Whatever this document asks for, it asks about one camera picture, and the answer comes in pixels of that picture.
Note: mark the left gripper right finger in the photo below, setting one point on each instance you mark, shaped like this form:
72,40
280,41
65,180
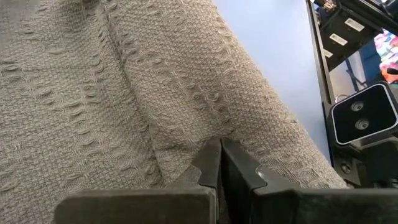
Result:
311,208

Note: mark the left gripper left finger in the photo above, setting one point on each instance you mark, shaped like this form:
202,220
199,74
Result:
140,208

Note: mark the grey-brown terry towel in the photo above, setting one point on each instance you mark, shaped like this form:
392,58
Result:
124,93

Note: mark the colourful patterned fabric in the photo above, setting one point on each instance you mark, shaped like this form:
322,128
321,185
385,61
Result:
387,53

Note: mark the black box white labels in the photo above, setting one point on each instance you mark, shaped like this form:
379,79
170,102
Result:
345,37

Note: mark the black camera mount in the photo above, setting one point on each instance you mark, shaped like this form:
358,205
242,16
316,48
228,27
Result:
373,165

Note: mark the grey-framed two-lens camera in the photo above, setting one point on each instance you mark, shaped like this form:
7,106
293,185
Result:
363,115

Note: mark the black table frame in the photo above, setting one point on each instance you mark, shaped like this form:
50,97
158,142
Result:
323,77

